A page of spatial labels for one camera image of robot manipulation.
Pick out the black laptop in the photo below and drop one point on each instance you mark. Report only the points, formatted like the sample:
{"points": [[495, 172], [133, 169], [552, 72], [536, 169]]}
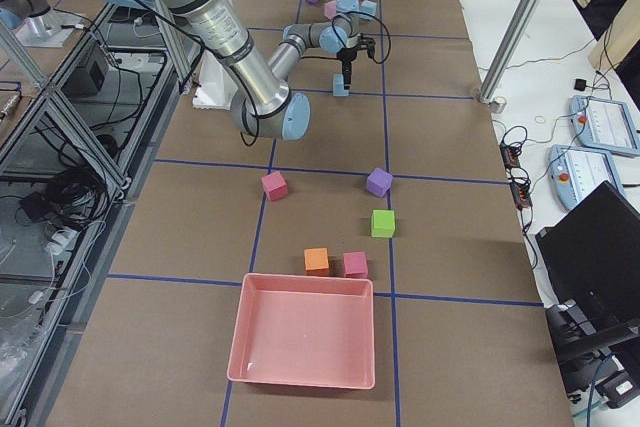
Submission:
{"points": [[592, 258]]}

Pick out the orange foam block near pink bin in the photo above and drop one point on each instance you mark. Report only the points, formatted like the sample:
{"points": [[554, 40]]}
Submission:
{"points": [[316, 262]]}

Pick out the light pink foam block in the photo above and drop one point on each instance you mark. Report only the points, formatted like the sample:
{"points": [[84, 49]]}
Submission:
{"points": [[330, 9]]}

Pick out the small metal cylinder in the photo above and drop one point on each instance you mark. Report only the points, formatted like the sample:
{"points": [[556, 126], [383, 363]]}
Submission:
{"points": [[498, 105]]}

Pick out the pink plastic bin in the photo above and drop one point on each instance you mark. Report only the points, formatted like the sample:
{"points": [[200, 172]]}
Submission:
{"points": [[304, 331]]}

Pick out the aluminium frame post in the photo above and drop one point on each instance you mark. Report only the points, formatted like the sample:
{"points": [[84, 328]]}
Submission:
{"points": [[506, 49]]}

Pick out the teach pendant tablet near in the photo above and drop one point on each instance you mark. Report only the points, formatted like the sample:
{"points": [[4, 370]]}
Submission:
{"points": [[578, 171]]}

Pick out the light blue foam block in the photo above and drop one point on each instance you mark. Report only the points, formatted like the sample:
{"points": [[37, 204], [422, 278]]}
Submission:
{"points": [[368, 10], [339, 88]]}

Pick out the teach pendant tablet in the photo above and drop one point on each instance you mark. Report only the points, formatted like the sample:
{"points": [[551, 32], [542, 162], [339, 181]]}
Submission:
{"points": [[578, 171], [604, 124]]}

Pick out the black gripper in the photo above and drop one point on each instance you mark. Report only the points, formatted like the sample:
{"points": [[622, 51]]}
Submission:
{"points": [[346, 55]]}

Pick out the dark pink block near bin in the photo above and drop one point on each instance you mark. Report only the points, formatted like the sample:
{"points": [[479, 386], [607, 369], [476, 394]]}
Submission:
{"points": [[355, 265]]}

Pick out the purple foam block near green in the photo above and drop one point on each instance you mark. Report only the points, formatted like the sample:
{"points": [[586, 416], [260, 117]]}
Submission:
{"points": [[379, 182]]}

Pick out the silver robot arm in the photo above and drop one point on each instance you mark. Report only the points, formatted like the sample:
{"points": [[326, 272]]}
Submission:
{"points": [[264, 104], [16, 12]]}

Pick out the teach pendant tablet far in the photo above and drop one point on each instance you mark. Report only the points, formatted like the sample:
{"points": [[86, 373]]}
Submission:
{"points": [[604, 124]]}

